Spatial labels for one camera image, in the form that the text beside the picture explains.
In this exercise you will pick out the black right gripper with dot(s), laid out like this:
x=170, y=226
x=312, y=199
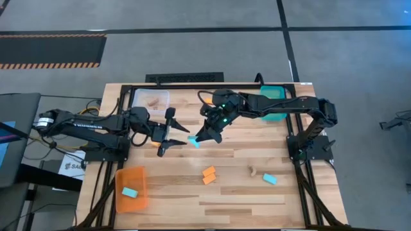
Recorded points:
x=218, y=117

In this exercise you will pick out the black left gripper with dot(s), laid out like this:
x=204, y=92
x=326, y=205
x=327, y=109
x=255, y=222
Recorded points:
x=159, y=133

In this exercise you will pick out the orange wooden block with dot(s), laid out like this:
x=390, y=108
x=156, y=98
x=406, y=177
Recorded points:
x=208, y=101
x=208, y=171
x=209, y=179
x=155, y=144

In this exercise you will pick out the blue rectangular block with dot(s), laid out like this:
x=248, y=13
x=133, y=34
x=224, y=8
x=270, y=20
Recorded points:
x=129, y=192
x=193, y=142
x=269, y=179

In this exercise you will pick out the natural wooden arch block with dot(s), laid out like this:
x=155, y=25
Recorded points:
x=253, y=170

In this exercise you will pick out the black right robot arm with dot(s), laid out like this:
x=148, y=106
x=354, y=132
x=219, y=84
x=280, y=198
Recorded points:
x=289, y=104

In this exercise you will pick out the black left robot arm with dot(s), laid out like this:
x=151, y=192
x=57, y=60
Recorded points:
x=96, y=125

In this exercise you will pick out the clear plastic bin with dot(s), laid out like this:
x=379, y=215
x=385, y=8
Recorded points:
x=141, y=96

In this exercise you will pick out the black floor vent grille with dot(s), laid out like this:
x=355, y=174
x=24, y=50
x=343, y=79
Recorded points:
x=184, y=77

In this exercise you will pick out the teal plastic bin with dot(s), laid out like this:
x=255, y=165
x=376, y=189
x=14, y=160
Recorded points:
x=273, y=91

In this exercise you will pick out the orange plastic bin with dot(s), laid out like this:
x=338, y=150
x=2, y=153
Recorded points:
x=128, y=205

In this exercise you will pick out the white printed paper sign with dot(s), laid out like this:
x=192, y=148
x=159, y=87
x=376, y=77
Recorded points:
x=72, y=167

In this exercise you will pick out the black furniture beam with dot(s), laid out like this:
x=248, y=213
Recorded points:
x=48, y=178

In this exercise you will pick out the gray box furniture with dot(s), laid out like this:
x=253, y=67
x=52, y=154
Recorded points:
x=25, y=109

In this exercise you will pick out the black hazard-striped floor mat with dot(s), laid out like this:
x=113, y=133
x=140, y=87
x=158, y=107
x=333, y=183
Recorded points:
x=48, y=49

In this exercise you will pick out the blue flat panel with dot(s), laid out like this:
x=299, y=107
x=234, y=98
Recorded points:
x=4, y=152

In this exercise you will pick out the black stand leg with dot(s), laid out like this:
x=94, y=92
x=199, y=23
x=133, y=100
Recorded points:
x=395, y=122

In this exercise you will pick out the black metal table frame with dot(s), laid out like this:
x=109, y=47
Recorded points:
x=208, y=86

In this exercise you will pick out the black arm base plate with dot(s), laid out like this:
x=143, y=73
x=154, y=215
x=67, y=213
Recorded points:
x=96, y=157
x=321, y=152

